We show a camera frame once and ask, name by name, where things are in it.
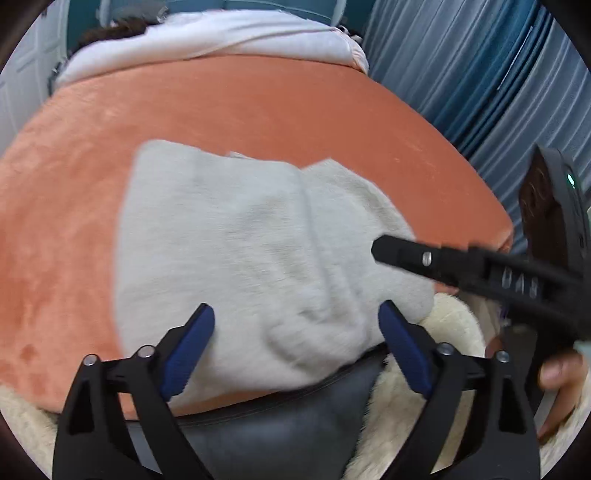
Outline person's right hand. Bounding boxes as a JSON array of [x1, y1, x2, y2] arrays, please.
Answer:
[[538, 353, 588, 439]]

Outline blue curtain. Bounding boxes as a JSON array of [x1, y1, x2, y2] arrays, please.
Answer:
[[358, 0, 591, 254]]

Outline cream fluffy rug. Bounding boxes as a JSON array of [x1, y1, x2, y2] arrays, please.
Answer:
[[0, 293, 591, 480]]

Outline beige knit sweater black hearts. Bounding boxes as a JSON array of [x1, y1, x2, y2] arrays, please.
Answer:
[[113, 140, 435, 393]]

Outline white wardrobe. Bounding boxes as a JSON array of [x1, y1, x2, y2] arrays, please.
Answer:
[[0, 0, 70, 153]]

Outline orange plush blanket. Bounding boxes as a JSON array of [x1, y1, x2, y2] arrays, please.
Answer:
[[0, 53, 514, 418]]

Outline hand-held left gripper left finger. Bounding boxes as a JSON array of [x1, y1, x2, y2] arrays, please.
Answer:
[[53, 304, 215, 480]]

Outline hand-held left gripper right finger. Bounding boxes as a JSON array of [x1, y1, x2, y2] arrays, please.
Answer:
[[379, 300, 541, 480]]

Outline blue padded headboard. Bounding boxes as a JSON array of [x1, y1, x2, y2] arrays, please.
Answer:
[[67, 0, 352, 51]]

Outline white duvet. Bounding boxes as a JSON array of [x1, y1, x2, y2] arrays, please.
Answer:
[[55, 10, 370, 86]]

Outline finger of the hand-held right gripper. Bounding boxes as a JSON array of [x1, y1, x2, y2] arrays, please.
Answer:
[[372, 235, 573, 319]]

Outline dark brown clothing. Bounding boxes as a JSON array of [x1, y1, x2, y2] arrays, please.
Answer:
[[76, 21, 151, 49]]

